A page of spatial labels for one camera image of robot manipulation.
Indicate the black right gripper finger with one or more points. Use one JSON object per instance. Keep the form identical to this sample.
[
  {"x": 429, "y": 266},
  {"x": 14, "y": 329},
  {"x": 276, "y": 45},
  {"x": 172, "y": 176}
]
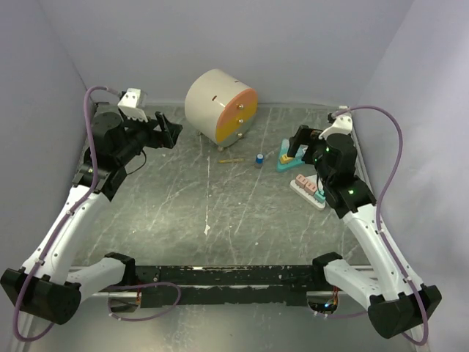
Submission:
[
  {"x": 294, "y": 146},
  {"x": 303, "y": 135}
]

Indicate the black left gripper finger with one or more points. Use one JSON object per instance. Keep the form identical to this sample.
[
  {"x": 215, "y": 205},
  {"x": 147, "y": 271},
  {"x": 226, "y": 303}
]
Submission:
[
  {"x": 174, "y": 131},
  {"x": 164, "y": 135}
]

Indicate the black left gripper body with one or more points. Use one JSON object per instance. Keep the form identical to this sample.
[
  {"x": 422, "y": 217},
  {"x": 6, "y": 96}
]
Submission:
[{"x": 143, "y": 135}]

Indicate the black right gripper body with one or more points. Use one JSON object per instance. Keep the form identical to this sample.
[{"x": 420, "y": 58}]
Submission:
[{"x": 315, "y": 147}]

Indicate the teal triangular socket board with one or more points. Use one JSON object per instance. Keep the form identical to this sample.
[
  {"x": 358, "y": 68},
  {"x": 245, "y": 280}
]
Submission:
[{"x": 297, "y": 160}]

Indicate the white triangular socket board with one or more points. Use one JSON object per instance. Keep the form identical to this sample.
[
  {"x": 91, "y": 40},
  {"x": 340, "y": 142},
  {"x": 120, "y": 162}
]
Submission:
[{"x": 307, "y": 197}]

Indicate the yellow plug block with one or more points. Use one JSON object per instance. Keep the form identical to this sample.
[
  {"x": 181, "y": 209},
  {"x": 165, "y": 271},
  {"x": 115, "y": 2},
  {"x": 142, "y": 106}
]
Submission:
[{"x": 285, "y": 159}]

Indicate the pink plug block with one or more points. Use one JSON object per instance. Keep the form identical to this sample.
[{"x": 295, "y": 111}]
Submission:
[
  {"x": 310, "y": 188},
  {"x": 301, "y": 181}
]

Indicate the teal plug block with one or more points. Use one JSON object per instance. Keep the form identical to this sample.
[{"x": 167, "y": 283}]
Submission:
[{"x": 320, "y": 196}]

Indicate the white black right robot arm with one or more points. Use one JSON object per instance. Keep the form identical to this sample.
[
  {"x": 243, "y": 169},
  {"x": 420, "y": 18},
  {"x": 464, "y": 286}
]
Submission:
[{"x": 397, "y": 300}]

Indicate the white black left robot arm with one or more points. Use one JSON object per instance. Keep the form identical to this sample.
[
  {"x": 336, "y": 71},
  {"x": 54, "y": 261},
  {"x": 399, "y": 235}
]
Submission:
[{"x": 43, "y": 286}]

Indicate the round beige drawer cabinet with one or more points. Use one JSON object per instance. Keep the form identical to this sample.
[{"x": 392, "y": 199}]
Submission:
[{"x": 220, "y": 107}]

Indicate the yellow marker pen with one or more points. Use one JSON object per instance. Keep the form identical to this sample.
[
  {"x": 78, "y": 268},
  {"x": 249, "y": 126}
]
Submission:
[{"x": 231, "y": 160}]

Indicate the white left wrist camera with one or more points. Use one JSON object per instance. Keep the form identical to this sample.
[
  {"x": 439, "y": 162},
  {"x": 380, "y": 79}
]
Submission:
[{"x": 132, "y": 104}]

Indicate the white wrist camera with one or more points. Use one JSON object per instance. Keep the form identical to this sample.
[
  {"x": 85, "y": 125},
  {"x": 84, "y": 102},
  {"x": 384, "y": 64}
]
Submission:
[
  {"x": 340, "y": 122},
  {"x": 132, "y": 104}
]

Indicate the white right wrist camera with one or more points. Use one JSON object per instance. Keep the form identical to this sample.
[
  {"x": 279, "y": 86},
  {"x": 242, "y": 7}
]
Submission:
[{"x": 340, "y": 122}]

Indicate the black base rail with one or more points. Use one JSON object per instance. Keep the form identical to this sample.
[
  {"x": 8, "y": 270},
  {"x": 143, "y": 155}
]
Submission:
[{"x": 293, "y": 285}]

